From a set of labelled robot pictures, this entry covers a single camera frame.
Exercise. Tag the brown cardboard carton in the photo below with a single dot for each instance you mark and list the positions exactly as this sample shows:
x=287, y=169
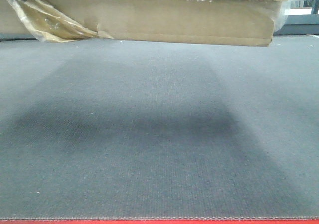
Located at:
x=220, y=22

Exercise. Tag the grey conveyor belt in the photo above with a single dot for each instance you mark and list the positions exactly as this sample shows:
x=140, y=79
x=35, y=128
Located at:
x=120, y=129

